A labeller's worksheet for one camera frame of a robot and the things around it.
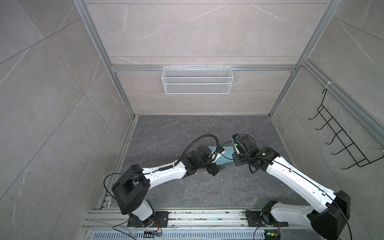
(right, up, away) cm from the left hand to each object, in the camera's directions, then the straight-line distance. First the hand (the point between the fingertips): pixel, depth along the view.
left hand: (220, 157), depth 81 cm
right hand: (+9, +3, -1) cm, 10 cm away
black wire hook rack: (+53, +4, -21) cm, 58 cm away
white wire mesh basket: (-12, +49, +20) cm, 55 cm away
